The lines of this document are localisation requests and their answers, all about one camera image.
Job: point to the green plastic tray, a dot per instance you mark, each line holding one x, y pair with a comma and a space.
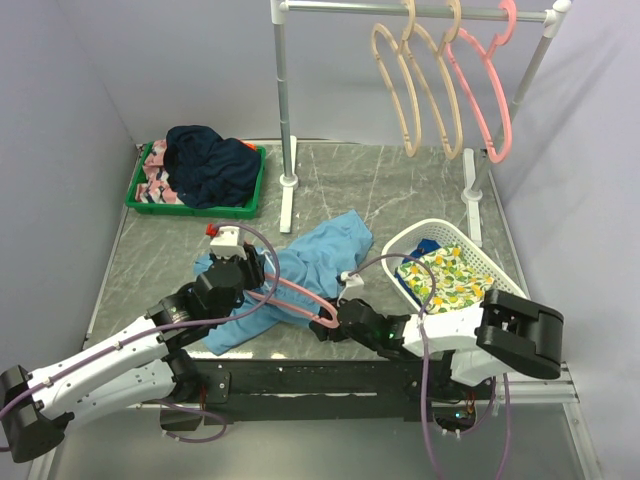
248, 211

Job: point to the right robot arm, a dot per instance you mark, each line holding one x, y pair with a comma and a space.
502, 333

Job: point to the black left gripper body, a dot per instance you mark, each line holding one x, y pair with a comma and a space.
251, 278

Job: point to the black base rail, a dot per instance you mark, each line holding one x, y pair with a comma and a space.
279, 390

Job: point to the navy blue garment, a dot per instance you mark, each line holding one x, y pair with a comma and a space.
207, 170

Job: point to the royal blue garment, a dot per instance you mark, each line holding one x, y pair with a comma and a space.
426, 246

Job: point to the lemon print cloth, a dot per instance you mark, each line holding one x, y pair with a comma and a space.
458, 283

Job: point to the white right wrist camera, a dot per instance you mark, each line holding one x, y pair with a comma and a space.
352, 286

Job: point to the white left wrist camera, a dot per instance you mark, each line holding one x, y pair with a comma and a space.
226, 242

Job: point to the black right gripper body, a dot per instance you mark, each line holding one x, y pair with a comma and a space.
342, 333

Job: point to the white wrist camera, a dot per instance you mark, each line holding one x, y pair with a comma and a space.
352, 286
226, 242

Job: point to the light blue shorts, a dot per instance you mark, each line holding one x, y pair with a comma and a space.
313, 261

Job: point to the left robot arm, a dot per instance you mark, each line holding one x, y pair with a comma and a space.
145, 361

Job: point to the white clothes rack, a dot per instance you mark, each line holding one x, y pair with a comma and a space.
484, 30

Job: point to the pink patterned cloth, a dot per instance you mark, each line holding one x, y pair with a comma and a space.
155, 188

